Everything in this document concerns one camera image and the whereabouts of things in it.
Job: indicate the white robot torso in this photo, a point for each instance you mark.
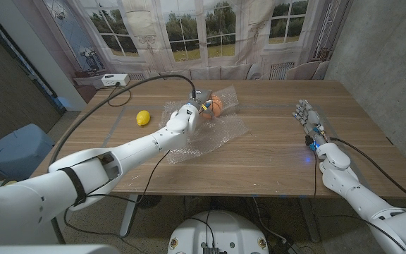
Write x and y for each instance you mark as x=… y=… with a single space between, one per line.
x=220 y=233

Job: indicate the clear bubble wrap sheet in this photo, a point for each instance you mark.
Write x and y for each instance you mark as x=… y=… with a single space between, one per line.
x=217 y=137

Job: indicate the black power adapter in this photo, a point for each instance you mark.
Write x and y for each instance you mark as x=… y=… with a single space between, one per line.
x=289 y=247

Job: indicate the white table leg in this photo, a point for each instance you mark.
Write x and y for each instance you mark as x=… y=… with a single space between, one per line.
x=129 y=215

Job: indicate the orange mini basketball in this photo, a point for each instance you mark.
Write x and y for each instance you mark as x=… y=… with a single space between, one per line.
x=218 y=107

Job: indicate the yellow lemon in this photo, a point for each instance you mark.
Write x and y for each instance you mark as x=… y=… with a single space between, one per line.
x=143 y=118

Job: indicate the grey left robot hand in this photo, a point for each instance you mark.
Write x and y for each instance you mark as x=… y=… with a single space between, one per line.
x=200 y=97

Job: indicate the blue-grey chair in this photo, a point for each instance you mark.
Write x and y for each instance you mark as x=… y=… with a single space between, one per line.
x=16 y=151

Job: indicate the grey table leg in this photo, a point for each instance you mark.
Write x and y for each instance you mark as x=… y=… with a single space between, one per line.
x=310 y=222

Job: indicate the printed window backdrop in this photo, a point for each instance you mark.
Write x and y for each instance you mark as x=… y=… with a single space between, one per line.
x=153 y=35

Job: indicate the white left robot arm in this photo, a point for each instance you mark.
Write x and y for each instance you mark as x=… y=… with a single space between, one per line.
x=129 y=151

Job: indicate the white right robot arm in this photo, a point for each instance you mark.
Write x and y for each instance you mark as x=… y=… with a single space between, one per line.
x=361 y=201

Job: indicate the white power strip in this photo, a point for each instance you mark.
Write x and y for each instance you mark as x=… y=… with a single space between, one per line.
x=115 y=79

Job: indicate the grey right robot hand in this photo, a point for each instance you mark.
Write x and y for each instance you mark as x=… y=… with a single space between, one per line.
x=310 y=118

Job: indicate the black round floor object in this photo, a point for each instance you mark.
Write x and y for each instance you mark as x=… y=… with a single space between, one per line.
x=149 y=202

